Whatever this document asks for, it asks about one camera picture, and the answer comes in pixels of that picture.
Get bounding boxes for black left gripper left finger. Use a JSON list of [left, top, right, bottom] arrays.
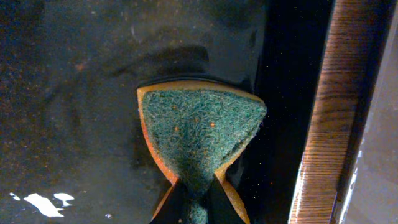
[[150, 179, 188, 224]]

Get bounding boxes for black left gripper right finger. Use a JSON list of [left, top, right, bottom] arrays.
[[206, 174, 244, 224]]

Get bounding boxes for green and yellow sponge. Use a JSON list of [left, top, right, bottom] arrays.
[[137, 80, 267, 224]]

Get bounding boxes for black water tray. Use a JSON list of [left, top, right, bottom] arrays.
[[1, 0, 333, 223]]

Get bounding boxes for brown serving tray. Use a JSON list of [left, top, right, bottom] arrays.
[[337, 16, 397, 224]]

